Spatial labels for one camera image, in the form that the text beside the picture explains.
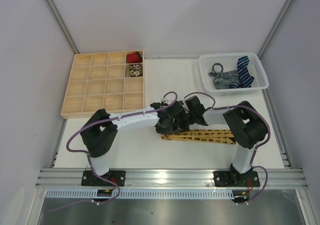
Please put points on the blue striped tie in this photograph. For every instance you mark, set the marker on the blue striped tie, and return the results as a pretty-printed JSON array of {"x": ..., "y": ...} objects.
[{"x": 242, "y": 77}]

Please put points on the left aluminium frame post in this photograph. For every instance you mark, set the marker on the left aluminium frame post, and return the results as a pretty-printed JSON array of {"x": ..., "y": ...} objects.
[{"x": 61, "y": 24}]

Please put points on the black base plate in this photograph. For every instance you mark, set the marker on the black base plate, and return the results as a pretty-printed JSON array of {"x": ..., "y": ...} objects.
[
  {"x": 116, "y": 176},
  {"x": 227, "y": 178}
]

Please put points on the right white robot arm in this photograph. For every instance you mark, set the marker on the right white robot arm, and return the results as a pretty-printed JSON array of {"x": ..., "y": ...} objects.
[{"x": 250, "y": 131}]

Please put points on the aluminium mounting rail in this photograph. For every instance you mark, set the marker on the aluminium mounting rail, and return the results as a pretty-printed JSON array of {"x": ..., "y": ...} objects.
[{"x": 170, "y": 178}]

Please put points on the wooden compartment tray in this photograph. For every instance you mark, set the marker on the wooden compartment tray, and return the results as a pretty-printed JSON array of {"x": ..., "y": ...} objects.
[{"x": 101, "y": 80}]

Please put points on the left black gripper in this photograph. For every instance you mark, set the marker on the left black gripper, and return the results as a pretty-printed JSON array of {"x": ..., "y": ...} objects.
[{"x": 178, "y": 120}]

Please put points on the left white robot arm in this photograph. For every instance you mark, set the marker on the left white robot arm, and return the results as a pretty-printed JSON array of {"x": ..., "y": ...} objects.
[{"x": 102, "y": 128}]

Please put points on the rolled floral tie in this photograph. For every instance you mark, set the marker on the rolled floral tie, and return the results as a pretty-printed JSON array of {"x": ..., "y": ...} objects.
[{"x": 135, "y": 70}]

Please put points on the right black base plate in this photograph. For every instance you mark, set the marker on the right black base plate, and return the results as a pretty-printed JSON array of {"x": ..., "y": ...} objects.
[{"x": 227, "y": 178}]

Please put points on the right aluminium frame post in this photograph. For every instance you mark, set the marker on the right aluminium frame post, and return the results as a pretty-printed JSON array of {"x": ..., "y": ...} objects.
[{"x": 275, "y": 26}]

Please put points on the yellow patterned tie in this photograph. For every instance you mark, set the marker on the yellow patterned tie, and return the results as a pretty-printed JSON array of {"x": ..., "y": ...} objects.
[{"x": 217, "y": 136}]

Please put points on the white slotted cable duct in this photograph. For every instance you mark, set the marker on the white slotted cable duct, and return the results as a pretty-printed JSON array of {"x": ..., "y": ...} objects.
[{"x": 207, "y": 194}]

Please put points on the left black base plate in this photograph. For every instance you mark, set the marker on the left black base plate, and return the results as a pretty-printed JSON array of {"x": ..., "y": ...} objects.
[{"x": 116, "y": 176}]

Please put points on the rolled red tie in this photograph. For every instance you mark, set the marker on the rolled red tie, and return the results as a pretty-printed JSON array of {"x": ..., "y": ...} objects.
[{"x": 134, "y": 57}]

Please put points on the aluminium frame post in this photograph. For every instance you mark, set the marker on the aluminium frame post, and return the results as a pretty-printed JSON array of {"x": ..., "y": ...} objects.
[
  {"x": 61, "y": 24},
  {"x": 275, "y": 26}
]

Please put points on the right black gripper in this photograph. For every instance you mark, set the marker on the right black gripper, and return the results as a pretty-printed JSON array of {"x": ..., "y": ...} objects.
[{"x": 191, "y": 115}]

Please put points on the grey paisley tie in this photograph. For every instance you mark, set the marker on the grey paisley tie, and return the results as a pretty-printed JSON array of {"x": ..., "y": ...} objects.
[{"x": 220, "y": 78}]

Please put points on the white plastic basket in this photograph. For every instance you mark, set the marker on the white plastic basket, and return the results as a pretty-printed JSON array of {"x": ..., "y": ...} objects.
[{"x": 229, "y": 61}]

